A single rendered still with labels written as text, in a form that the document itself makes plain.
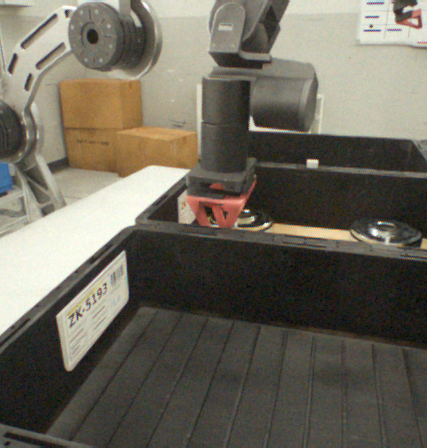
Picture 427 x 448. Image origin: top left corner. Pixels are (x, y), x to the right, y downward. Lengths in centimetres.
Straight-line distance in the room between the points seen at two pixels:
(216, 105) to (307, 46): 332
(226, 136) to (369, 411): 31
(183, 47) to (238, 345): 378
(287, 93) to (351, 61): 328
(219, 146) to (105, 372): 27
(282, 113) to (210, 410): 30
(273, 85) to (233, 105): 5
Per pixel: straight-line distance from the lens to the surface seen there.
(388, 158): 105
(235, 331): 50
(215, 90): 50
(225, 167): 51
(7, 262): 101
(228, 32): 51
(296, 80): 49
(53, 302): 38
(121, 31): 106
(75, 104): 425
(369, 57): 374
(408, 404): 45
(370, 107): 376
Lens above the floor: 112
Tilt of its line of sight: 23 degrees down
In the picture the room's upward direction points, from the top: straight up
